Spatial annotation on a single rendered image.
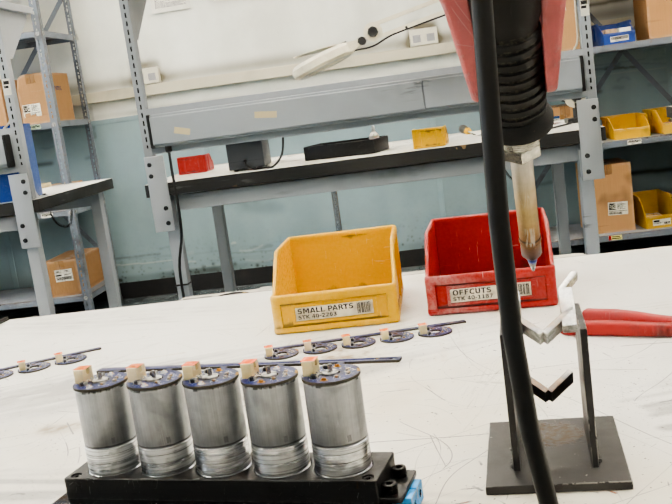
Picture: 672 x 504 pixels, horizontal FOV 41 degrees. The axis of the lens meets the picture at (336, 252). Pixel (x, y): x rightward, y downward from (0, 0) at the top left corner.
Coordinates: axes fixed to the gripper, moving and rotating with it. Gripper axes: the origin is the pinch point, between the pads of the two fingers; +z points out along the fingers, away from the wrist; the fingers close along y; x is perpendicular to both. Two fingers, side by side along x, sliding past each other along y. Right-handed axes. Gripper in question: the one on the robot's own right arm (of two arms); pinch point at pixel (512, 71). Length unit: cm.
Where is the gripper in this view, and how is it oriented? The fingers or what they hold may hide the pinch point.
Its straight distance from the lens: 31.0
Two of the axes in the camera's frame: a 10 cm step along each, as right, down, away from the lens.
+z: 1.4, 9.8, 1.5
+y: -9.7, 1.1, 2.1
